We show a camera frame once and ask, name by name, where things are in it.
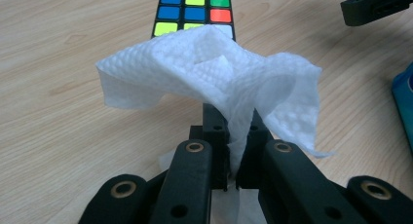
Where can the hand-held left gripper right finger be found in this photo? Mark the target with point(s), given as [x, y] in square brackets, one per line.
[253, 152]

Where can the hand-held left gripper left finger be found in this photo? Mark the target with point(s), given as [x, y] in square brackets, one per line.
[219, 146]

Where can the white wet wipe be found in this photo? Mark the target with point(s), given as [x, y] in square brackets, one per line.
[181, 61]

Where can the blue wet wipes pack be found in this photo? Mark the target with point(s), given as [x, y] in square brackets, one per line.
[405, 104]

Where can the multicoloured puzzle cube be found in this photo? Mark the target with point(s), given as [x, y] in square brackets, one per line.
[195, 13]

